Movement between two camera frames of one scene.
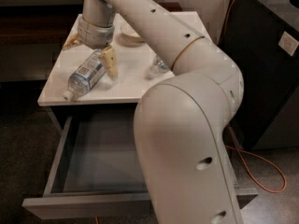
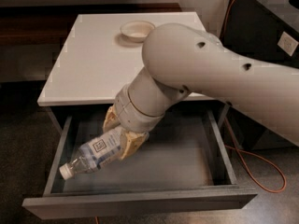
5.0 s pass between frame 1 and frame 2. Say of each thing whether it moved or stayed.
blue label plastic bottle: moved
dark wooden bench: stayed
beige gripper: moved
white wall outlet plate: stayed
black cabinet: stayed
